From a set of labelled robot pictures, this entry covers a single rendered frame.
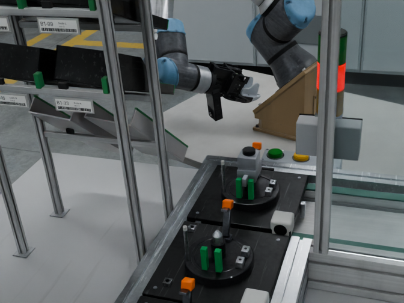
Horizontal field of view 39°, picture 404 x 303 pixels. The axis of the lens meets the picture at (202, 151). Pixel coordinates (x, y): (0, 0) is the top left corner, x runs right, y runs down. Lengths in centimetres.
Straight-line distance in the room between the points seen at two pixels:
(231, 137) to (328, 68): 89
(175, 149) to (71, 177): 43
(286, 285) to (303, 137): 29
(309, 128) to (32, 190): 92
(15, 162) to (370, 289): 288
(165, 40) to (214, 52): 310
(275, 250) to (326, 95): 35
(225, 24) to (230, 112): 253
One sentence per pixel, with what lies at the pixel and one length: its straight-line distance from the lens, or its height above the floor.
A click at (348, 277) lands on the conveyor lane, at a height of 91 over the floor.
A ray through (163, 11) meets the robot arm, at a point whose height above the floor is 129.
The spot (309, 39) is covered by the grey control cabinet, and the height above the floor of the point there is 34.
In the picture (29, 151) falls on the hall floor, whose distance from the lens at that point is 388.
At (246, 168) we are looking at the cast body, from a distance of 130.
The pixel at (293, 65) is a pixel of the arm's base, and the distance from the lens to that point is 184.
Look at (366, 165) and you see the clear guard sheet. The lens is 110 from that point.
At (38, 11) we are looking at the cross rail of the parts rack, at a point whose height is 147.
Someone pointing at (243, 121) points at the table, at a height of 86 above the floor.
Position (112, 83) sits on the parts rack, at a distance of 109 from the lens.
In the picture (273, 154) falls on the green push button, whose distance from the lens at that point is 153.
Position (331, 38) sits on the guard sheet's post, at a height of 142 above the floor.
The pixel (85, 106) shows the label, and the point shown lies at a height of 128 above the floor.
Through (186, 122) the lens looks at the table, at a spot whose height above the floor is 86.
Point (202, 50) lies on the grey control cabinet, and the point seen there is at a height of 21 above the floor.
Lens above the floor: 173
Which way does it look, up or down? 29 degrees down
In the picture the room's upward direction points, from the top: 4 degrees counter-clockwise
